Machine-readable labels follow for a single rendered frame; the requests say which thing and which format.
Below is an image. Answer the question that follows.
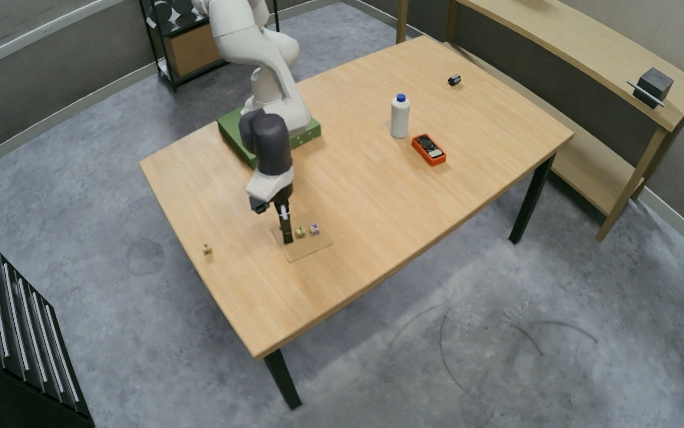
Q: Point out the white bottle with blue cap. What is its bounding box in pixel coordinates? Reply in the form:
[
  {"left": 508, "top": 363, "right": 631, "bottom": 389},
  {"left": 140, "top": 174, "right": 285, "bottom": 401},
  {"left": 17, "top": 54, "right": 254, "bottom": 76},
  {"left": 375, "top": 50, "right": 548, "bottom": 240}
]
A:
[{"left": 390, "top": 93, "right": 410, "bottom": 139}]

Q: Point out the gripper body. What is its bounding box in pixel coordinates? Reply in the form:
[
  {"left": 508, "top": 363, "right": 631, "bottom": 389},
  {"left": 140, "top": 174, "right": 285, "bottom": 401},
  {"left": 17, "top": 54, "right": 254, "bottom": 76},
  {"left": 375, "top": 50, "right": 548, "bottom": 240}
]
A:
[{"left": 270, "top": 181, "right": 294, "bottom": 211}]

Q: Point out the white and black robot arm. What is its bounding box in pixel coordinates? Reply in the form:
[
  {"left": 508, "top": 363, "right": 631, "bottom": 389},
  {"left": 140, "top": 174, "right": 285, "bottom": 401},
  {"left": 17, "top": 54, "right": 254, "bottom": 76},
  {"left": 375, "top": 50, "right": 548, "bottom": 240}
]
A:
[{"left": 191, "top": 0, "right": 311, "bottom": 215}]

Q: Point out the orange digital multimeter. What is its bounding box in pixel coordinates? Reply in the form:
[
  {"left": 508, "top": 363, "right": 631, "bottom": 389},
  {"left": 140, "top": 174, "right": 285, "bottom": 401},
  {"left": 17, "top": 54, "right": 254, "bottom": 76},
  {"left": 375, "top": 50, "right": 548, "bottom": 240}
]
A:
[{"left": 412, "top": 133, "right": 446, "bottom": 167}]

